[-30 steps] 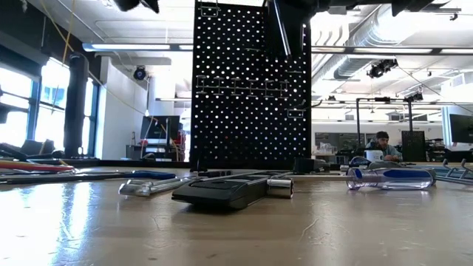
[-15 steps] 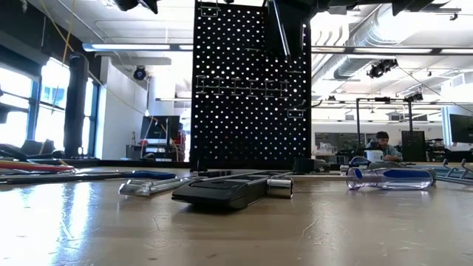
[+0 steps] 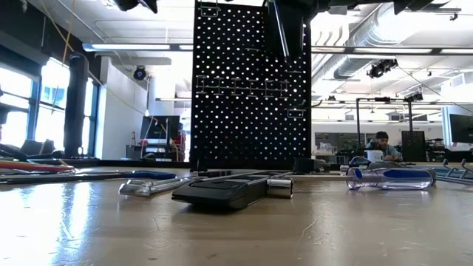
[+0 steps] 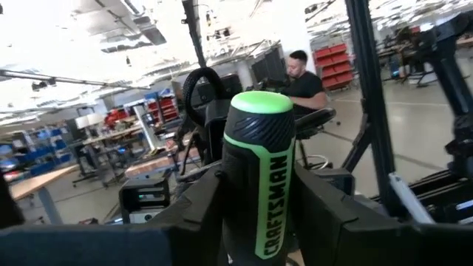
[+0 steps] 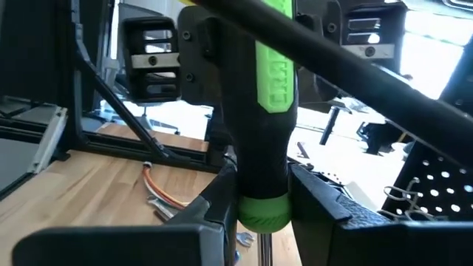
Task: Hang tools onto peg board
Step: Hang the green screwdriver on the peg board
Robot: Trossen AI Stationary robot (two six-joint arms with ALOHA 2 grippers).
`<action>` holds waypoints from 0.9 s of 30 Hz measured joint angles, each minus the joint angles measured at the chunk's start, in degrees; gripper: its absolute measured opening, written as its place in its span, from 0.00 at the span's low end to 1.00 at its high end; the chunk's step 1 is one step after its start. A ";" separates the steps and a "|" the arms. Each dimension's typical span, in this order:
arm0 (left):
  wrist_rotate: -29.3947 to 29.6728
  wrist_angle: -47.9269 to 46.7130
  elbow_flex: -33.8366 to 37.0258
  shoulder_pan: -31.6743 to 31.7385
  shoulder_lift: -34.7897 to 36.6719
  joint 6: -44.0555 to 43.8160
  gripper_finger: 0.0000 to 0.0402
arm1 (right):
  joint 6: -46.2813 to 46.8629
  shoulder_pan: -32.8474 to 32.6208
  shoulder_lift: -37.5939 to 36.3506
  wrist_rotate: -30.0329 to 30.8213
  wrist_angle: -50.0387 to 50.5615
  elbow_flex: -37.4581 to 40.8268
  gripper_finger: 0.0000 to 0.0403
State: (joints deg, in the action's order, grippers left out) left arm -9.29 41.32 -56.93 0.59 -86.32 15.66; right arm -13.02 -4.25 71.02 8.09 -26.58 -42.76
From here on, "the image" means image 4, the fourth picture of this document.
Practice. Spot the green black Craftsman screwdriver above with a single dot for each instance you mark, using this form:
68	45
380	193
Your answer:
258	166

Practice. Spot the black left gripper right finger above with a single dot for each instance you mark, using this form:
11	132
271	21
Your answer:
321	221

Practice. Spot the red storage bin rack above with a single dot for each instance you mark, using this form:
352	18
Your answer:
332	66
166	109

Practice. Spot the black office chair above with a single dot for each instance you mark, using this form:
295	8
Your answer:
314	118

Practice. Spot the computer with RGB lights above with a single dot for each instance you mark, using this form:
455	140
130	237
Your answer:
144	192

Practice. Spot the black computer monitor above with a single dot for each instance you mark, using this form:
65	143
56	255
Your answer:
266	68

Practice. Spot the person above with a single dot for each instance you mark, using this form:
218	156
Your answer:
306	88

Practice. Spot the blue storage shelf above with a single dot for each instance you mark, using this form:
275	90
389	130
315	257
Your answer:
44	155

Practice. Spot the wooden workbench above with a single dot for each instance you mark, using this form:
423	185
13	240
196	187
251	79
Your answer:
37	181

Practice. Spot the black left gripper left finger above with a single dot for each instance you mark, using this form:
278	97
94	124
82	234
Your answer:
192	229

